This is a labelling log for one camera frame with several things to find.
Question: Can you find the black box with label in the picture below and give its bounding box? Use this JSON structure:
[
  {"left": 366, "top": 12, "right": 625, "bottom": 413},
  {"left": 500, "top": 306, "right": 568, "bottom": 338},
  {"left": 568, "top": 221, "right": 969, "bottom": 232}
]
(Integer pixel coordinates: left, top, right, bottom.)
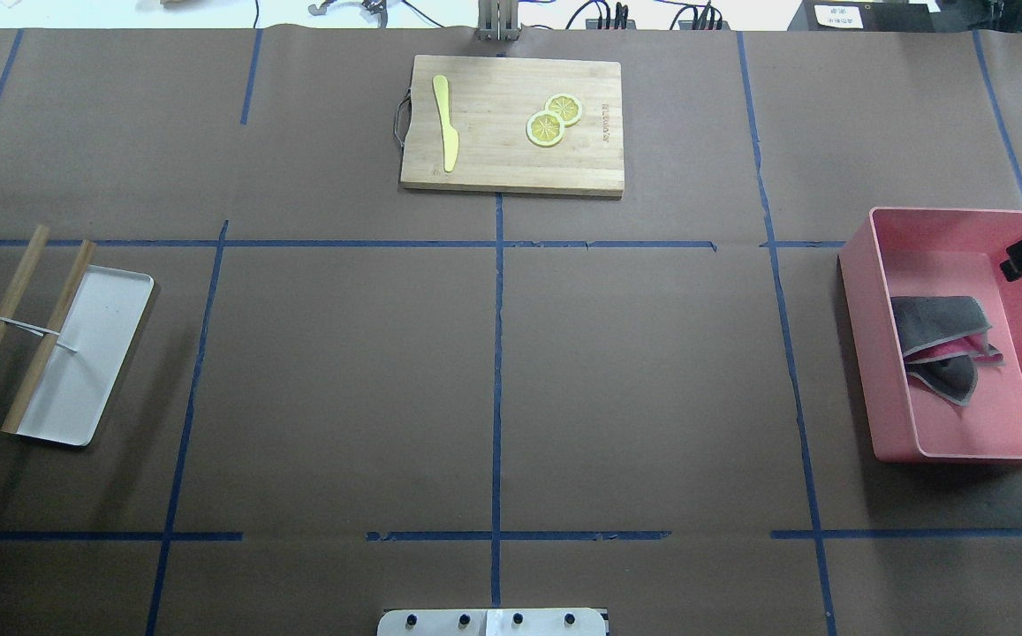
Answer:
[{"left": 786, "top": 1, "right": 935, "bottom": 33}]

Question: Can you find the white rack tray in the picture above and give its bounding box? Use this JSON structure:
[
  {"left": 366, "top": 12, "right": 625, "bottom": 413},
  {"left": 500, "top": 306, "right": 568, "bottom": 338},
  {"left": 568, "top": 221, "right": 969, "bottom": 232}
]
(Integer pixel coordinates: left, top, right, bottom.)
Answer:
[{"left": 17, "top": 265, "right": 155, "bottom": 447}]

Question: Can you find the bamboo cutting board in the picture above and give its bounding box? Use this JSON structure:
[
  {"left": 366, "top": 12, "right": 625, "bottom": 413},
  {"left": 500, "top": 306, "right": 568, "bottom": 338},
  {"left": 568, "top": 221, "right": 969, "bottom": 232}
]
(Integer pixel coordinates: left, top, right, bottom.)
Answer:
[{"left": 400, "top": 54, "right": 626, "bottom": 198}]

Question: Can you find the pink plastic bin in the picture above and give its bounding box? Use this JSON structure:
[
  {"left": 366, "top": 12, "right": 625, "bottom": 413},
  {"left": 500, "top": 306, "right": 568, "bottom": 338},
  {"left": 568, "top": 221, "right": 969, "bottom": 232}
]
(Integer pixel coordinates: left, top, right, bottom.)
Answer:
[{"left": 839, "top": 207, "right": 1022, "bottom": 463}]

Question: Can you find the rear lemon slice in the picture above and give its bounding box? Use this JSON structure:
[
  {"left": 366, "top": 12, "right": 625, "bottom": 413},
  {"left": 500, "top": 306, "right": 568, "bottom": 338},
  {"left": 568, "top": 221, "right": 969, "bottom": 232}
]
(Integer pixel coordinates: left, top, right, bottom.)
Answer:
[{"left": 544, "top": 93, "right": 585, "bottom": 126}]

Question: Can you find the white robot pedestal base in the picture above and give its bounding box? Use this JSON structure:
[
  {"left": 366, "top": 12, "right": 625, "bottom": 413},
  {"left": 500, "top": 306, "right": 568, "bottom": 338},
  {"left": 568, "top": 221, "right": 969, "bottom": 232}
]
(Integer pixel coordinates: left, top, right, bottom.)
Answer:
[{"left": 376, "top": 607, "right": 610, "bottom": 635}]

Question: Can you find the lemon slice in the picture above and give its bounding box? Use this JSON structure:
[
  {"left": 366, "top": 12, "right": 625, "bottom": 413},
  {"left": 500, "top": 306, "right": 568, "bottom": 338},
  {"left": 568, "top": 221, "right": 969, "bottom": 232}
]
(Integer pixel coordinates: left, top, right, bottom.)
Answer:
[
  {"left": 544, "top": 93, "right": 585, "bottom": 126},
  {"left": 524, "top": 110, "right": 566, "bottom": 148}
]

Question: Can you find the yellow plastic knife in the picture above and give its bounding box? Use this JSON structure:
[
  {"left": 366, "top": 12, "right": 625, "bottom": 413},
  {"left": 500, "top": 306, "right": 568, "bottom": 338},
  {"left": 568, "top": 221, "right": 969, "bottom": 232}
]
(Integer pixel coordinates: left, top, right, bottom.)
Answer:
[{"left": 431, "top": 75, "right": 459, "bottom": 173}]

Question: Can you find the grey and pink cloth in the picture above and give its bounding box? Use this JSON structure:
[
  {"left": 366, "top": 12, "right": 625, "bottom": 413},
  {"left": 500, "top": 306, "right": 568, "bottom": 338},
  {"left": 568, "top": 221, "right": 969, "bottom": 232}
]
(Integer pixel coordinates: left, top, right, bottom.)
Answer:
[{"left": 890, "top": 296, "right": 1004, "bottom": 407}]

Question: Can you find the aluminium frame post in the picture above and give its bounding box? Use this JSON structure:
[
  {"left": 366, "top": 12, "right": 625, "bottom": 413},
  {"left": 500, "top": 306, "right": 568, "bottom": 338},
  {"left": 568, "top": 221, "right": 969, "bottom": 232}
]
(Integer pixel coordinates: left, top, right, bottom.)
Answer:
[{"left": 475, "top": 0, "right": 522, "bottom": 42}]

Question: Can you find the front lemon slice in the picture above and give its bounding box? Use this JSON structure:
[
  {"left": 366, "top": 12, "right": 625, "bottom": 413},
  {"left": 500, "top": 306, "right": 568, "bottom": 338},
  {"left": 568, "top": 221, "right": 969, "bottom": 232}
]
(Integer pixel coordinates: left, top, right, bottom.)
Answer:
[{"left": 524, "top": 110, "right": 566, "bottom": 148}]

